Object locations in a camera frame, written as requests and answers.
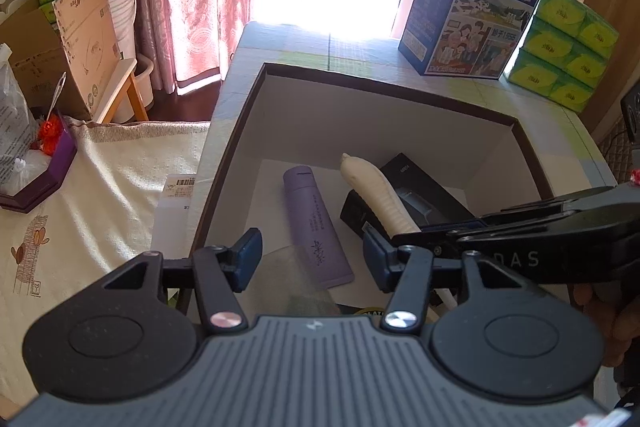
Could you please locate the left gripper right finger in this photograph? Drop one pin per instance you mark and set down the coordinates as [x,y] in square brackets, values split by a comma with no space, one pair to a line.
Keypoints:
[405,273]

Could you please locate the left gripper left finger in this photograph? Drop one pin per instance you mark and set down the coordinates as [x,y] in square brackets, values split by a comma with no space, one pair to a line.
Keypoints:
[219,274]

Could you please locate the black shaver box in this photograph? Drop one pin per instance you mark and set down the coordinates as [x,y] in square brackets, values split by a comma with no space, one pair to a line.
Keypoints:
[426,201]

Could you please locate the purple tube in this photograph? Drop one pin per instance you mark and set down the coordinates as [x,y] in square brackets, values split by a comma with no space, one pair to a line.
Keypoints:
[312,228]

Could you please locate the clear plastic packet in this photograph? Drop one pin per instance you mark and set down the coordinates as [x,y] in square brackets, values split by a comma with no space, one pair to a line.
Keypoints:
[284,284]

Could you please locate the green medicine box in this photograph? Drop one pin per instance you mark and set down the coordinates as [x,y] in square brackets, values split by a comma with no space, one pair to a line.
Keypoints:
[352,311]

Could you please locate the person's hand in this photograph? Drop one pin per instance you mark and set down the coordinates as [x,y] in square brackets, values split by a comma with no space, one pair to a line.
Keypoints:
[619,328]

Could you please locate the brown storage box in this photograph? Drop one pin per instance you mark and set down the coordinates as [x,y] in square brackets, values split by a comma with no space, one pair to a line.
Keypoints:
[283,116]

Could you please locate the cream embroidered cloth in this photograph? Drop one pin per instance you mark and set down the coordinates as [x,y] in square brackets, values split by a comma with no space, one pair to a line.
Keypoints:
[99,218]

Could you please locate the green tissue pack bundle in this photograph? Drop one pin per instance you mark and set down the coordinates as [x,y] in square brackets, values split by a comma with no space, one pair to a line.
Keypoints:
[565,53]

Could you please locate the white bucket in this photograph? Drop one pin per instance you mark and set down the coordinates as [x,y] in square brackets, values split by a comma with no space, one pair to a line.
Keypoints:
[142,77]

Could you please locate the purple tray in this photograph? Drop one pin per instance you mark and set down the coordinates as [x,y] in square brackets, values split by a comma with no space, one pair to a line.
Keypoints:
[48,182]

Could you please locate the wooden stool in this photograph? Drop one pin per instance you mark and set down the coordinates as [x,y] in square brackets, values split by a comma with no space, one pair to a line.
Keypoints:
[120,86]

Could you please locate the clear plastic bag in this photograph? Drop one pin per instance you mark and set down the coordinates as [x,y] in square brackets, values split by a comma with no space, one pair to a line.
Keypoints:
[18,130]

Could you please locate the blue milk carton box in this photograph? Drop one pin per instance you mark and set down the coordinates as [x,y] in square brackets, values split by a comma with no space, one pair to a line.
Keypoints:
[464,38]

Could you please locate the cardboard box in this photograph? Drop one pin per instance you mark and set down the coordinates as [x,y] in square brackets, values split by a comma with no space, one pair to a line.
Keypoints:
[82,44]

